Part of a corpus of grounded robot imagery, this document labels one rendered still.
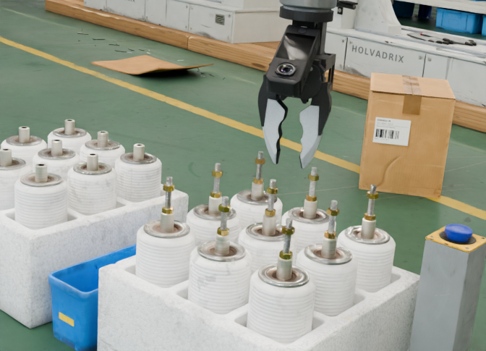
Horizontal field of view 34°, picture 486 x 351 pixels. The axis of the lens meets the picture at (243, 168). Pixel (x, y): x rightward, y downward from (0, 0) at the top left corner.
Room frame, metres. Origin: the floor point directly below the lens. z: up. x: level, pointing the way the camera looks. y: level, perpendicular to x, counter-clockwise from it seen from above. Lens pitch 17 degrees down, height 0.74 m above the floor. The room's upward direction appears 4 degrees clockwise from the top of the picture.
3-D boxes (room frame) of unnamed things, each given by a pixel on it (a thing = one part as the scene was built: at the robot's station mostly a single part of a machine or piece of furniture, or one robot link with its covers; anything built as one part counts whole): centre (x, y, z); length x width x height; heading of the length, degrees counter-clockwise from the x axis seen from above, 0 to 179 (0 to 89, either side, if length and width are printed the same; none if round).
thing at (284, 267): (1.06, -0.07, 0.26); 0.02 x 0.02 x 0.03
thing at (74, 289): (1.36, 0.20, 0.06); 0.30 x 0.11 x 0.12; 141
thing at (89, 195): (1.49, 0.29, 0.16); 0.10 x 0.10 x 0.18
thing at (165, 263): (1.20, 0.12, 0.16); 0.10 x 0.10 x 0.18
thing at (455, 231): (1.10, -0.32, 0.32); 0.04 x 0.04 x 0.02
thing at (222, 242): (1.13, 0.02, 0.26); 0.02 x 0.02 x 0.03
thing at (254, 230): (1.22, -0.05, 0.25); 0.08 x 0.08 x 0.01
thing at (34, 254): (1.56, 0.38, 0.09); 0.39 x 0.39 x 0.18; 49
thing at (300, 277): (1.06, -0.07, 0.25); 0.08 x 0.08 x 0.01
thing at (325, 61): (1.07, -0.07, 0.57); 0.09 x 0.08 x 0.12; 162
